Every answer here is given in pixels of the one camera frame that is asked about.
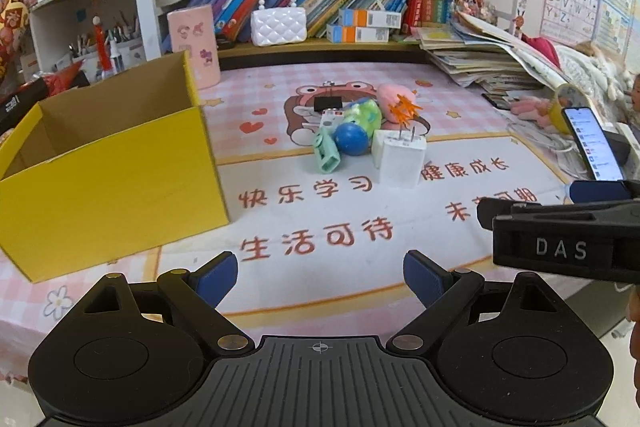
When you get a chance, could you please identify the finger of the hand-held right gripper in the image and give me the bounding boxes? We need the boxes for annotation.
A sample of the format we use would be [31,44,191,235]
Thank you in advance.
[567,180,640,204]
[477,199,640,229]

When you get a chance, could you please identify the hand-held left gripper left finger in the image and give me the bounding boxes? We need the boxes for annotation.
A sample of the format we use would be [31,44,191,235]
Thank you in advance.
[75,251,253,356]

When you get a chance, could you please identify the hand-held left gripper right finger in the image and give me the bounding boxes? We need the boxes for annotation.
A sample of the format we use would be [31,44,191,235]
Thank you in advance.
[386,250,568,354]

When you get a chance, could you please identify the white charger plug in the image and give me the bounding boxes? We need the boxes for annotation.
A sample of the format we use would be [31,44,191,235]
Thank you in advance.
[371,127,427,188]

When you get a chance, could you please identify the yellow cardboard box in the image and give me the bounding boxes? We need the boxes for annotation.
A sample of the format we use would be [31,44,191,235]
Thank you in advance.
[0,51,232,284]

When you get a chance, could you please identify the orange spiky hair clip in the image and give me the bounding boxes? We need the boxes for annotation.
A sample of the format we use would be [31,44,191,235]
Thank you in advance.
[390,93,422,128]

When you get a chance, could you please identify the blue ball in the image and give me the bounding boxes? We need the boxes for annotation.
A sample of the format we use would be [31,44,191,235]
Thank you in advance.
[334,123,370,156]

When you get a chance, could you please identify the mint green plastic clip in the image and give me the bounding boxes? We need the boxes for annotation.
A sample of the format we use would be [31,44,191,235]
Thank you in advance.
[313,128,343,174]

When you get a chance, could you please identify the pink plush heart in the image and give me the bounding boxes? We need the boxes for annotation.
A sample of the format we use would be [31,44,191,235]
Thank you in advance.
[376,83,418,128]

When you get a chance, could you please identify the green plush toy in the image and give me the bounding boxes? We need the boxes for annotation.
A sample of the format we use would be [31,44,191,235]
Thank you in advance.
[341,99,383,136]

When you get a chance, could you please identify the person's right forearm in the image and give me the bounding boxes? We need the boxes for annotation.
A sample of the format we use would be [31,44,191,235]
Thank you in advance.
[625,284,640,403]

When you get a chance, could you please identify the black adapter box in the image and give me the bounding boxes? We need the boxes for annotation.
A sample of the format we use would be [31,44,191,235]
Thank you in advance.
[605,129,633,180]

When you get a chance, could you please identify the black smartphone with lit screen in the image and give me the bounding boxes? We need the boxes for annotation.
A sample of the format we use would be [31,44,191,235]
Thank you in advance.
[561,106,626,182]

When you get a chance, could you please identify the yellow tape roll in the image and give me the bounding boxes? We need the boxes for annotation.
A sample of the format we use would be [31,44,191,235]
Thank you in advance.
[547,83,583,132]

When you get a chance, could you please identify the printed pink desk mat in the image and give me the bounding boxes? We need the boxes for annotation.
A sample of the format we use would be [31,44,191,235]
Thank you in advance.
[0,62,626,383]

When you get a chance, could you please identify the pink plush rabbit toy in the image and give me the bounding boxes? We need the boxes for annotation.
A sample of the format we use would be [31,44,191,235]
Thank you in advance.
[510,94,553,128]

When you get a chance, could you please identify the white knit blanket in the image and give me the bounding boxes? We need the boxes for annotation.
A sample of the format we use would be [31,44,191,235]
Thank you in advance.
[555,42,640,128]

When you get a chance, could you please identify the red cloth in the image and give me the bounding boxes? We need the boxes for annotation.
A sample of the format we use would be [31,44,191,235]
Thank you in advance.
[520,36,563,68]

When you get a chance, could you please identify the pile of books and papers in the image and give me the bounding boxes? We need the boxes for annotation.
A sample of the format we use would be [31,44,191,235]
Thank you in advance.
[417,12,566,90]

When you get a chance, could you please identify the spiky crown hair ornament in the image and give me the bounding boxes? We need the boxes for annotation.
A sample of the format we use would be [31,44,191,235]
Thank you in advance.
[452,0,498,20]

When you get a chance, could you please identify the red standing dictionaries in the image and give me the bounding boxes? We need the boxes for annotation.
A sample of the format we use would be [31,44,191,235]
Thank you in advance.
[402,0,458,35]

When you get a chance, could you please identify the pink cylindrical holder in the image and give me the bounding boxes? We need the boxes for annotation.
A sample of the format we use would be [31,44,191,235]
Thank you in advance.
[166,4,221,90]

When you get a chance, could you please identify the orange and white carton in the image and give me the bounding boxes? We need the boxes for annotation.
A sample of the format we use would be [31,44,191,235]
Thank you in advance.
[338,8,402,29]
[326,25,390,44]

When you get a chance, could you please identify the pen holder with pens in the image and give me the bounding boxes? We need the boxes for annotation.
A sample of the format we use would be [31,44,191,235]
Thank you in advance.
[67,12,146,80]

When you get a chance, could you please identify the red foil bag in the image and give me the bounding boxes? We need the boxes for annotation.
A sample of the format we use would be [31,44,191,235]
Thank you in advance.
[32,61,91,98]

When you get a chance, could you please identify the red tassel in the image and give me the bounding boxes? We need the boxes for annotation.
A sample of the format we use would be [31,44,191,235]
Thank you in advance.
[92,14,113,72]

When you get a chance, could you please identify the colourful festive decoration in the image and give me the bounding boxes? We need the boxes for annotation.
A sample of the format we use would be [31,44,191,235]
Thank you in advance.
[0,0,31,72]

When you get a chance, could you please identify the white cable bundle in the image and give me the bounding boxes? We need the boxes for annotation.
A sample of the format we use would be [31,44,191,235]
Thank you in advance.
[507,122,576,158]

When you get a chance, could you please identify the pale chart wall poster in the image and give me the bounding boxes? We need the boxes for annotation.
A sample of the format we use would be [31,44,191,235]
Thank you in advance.
[595,0,640,68]

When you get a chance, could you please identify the white quilted pearl-handle handbag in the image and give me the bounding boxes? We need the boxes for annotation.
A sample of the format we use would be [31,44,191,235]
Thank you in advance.
[250,0,307,47]

